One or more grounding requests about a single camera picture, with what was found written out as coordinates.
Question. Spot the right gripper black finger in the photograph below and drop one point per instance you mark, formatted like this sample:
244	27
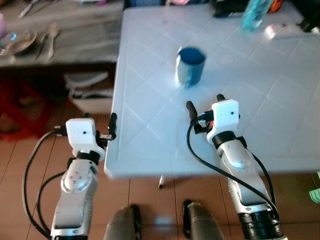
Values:
190	110
221	98

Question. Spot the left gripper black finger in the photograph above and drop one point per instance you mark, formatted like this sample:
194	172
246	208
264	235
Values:
113	126
88	116

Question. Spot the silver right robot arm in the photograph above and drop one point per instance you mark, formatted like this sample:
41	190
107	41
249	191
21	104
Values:
245	185

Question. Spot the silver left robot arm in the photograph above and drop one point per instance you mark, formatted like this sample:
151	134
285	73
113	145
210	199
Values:
75	195

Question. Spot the blue mug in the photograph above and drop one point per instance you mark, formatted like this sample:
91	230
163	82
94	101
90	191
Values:
191	70

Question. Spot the red plastic stool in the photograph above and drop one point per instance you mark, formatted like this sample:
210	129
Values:
20	107

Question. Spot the metal table leg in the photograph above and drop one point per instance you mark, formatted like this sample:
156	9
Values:
161	182

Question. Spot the grey side table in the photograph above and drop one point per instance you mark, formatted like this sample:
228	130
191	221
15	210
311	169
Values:
85	35

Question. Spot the metal fork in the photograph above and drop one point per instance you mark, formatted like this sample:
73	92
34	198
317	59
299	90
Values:
42	44

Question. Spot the teal water bottle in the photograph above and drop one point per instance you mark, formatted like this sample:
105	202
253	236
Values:
255	16

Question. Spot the black box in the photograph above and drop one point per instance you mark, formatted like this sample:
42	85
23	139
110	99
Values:
230	7

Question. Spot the grey left robot leg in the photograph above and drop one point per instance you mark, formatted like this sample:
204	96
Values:
122	225

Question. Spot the grey robot leg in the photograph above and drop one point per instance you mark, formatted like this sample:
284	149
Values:
202	222
122	225

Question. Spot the white power strip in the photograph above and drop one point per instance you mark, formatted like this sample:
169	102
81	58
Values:
287	32

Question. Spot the green plastic stool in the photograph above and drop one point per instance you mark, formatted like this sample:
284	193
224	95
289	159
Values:
315	189

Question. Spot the metal plate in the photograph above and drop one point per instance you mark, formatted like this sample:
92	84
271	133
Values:
21	42

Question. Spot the grey right robot leg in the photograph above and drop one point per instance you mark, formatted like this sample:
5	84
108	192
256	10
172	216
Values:
202	222

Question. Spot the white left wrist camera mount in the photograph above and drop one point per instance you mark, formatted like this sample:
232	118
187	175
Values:
82	135

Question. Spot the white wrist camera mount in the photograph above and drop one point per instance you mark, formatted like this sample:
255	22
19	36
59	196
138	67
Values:
224	117
82	135

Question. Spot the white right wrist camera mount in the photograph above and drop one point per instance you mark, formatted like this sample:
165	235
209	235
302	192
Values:
224	117

